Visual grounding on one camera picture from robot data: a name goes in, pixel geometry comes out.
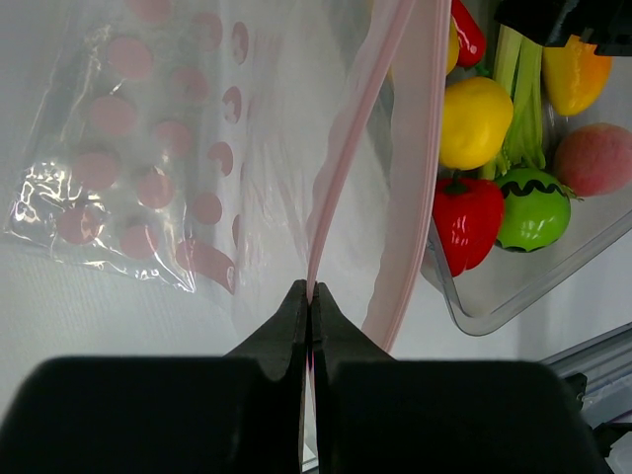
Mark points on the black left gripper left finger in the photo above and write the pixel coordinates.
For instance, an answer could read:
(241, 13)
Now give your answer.
(237, 413)

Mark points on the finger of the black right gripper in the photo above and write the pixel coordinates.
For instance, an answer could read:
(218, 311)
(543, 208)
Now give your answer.
(605, 24)

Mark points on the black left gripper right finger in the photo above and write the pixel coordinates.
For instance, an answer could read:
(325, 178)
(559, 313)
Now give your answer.
(377, 414)

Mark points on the green celery bunch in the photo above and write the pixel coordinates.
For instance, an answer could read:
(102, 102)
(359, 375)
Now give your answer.
(517, 68)

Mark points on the clear zip top bag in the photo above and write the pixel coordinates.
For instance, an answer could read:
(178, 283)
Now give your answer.
(228, 148)

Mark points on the clear plastic food bin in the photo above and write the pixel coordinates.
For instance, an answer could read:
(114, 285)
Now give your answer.
(483, 300)

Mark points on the orange yellow mango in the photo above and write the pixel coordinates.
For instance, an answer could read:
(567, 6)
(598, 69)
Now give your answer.
(574, 76)

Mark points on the pink peach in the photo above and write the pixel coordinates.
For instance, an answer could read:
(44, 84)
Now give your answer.
(594, 160)

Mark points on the red chili pepper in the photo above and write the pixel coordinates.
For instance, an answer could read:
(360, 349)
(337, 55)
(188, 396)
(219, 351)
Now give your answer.
(472, 41)

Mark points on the orange tangerine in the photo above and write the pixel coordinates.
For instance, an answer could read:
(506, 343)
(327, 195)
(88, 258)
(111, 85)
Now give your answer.
(452, 48)

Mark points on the yellow bell pepper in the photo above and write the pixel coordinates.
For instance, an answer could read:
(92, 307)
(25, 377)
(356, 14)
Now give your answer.
(477, 114)

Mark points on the green toy watermelon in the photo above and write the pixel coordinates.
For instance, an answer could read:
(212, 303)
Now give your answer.
(537, 210)

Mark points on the red bell pepper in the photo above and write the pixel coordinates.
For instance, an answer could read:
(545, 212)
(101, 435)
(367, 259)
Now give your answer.
(468, 214)

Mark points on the aluminium mounting rail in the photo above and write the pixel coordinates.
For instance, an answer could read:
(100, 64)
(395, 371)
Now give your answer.
(597, 376)

